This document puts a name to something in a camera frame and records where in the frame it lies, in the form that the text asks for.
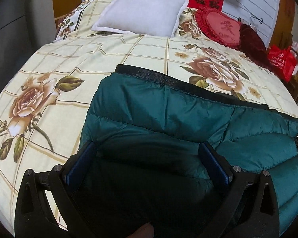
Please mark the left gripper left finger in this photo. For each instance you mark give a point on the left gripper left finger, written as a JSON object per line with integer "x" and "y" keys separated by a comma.
{"x": 33, "y": 214}

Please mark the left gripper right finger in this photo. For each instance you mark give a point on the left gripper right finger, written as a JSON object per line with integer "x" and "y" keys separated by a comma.
{"x": 240, "y": 204}

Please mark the green quilted puffer jacket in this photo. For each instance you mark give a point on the green quilted puffer jacket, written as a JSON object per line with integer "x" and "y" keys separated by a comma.
{"x": 137, "y": 104}

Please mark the red shopping bag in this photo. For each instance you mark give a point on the red shopping bag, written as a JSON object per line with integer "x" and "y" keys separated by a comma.
{"x": 282, "y": 62}

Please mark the floral cream bed sheet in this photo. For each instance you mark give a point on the floral cream bed sheet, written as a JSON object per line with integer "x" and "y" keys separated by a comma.
{"x": 43, "y": 107}

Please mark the dark red velvet cushion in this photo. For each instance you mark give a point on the dark red velvet cushion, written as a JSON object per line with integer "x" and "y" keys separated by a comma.
{"x": 253, "y": 46}

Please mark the grey refrigerator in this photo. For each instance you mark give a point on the grey refrigerator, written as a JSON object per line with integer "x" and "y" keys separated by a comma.
{"x": 15, "y": 46}

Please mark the white square pillow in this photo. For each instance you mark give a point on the white square pillow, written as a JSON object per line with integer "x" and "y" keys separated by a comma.
{"x": 149, "y": 17}

